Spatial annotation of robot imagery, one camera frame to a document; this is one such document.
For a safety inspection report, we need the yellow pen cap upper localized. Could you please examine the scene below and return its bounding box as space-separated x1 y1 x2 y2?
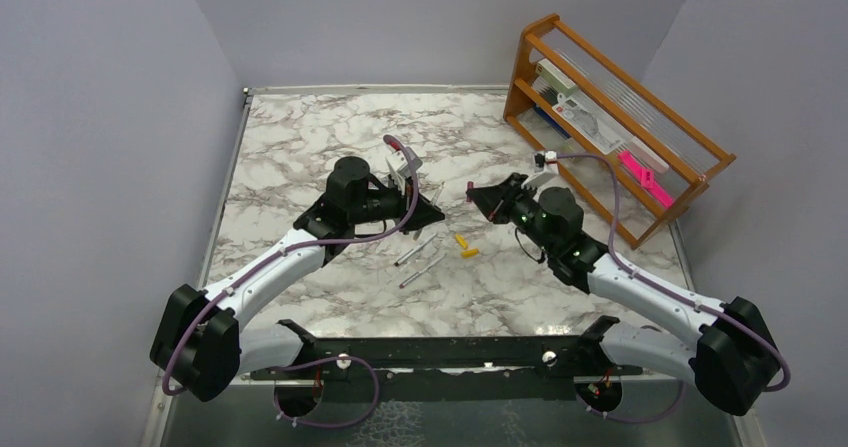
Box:
454 234 469 249

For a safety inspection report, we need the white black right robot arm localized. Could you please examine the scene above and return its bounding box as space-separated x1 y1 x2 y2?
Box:
466 173 783 416

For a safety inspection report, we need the yellow pen cap lower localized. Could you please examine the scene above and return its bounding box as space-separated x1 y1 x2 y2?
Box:
461 248 479 259

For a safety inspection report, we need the wooden shelf rack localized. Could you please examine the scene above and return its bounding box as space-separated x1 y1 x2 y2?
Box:
503 14 736 248

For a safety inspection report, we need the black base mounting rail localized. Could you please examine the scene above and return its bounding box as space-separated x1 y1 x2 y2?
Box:
250 335 643 403

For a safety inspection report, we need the white device on shelf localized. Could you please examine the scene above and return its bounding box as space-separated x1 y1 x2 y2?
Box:
554 91 625 155

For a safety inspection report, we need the pink tool on shelf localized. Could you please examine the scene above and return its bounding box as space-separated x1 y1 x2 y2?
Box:
618 151 674 209

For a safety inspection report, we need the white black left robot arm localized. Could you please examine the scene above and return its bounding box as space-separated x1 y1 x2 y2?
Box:
150 150 445 401

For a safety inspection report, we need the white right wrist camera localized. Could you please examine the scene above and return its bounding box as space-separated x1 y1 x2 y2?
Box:
522 150 559 189

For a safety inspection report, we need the silver pen middle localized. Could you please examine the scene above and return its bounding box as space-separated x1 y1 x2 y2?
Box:
393 233 438 267

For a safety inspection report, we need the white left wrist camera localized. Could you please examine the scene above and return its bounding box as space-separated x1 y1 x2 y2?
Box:
385 147 423 194

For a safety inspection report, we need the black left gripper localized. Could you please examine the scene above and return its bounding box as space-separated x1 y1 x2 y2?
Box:
350 172 445 235

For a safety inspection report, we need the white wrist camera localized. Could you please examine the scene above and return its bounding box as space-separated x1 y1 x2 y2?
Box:
385 147 423 194
522 150 559 189

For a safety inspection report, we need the white green box on shelf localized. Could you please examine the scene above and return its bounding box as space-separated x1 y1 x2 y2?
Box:
535 58 579 96

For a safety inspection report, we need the yellow pen cap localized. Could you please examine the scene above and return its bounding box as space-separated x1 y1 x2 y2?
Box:
454 234 469 249
461 248 479 259

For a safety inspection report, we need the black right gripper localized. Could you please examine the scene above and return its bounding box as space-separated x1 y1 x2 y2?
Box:
469 172 557 255

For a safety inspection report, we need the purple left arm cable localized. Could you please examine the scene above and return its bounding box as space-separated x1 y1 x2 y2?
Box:
161 134 423 430

